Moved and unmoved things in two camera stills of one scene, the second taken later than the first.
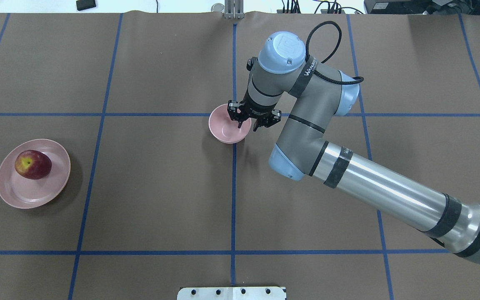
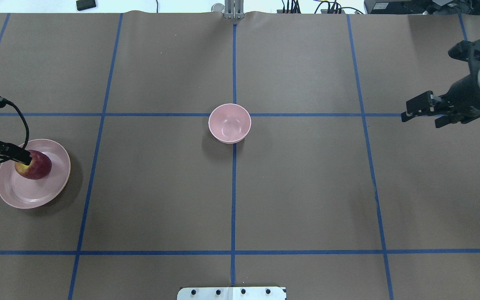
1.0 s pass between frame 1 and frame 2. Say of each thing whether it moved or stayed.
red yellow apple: stayed
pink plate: stayed
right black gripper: moved
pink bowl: stayed
